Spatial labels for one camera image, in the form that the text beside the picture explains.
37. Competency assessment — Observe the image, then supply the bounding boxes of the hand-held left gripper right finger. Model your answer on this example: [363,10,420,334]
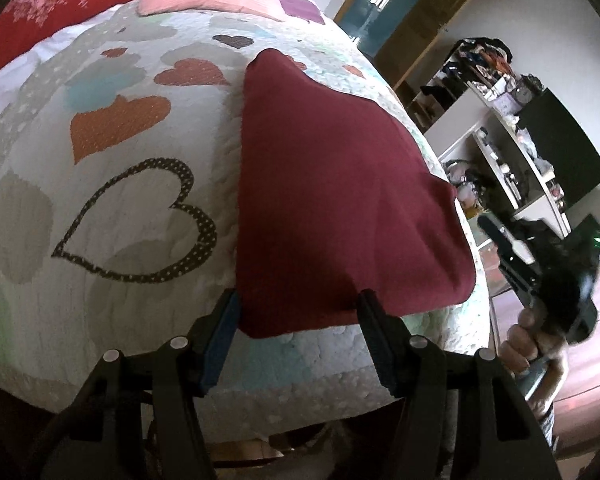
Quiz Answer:
[356,290,563,480]

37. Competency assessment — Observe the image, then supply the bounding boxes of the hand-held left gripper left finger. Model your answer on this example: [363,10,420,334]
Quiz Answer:
[40,289,242,480]

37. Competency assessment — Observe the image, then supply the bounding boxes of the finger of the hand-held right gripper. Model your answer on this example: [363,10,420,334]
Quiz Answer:
[477,215,536,305]

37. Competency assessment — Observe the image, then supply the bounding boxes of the maroon garment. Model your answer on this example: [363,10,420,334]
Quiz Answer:
[235,48,477,339]

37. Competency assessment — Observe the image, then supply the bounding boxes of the person's right forearm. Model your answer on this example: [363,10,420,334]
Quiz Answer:
[522,357,571,453]

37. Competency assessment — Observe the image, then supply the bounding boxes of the pile of clothes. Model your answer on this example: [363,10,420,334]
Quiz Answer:
[450,37,516,86]

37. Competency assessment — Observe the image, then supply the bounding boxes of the person's right hand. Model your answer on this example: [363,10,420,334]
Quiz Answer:
[500,307,568,376]

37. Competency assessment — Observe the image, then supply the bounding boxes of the pink bag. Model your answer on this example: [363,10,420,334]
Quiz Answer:
[442,160,486,218]

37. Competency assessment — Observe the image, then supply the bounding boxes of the white heart-patterned quilt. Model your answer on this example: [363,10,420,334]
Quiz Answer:
[0,2,491,443]

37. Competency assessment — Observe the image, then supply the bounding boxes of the black television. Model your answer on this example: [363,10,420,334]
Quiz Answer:
[517,89,600,211]

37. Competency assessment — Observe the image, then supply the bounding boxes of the white shelf unit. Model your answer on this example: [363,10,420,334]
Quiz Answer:
[422,82,571,241]

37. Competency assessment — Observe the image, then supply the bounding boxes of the wooden door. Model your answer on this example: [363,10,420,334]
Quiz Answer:
[375,0,496,86]

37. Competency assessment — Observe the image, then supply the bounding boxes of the teal glass door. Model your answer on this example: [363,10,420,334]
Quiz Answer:
[337,0,421,58]

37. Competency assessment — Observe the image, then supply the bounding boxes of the purple pillow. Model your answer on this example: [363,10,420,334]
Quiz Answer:
[270,0,327,25]

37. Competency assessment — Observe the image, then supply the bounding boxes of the red patterned pillow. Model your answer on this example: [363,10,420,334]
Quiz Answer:
[0,0,148,83]

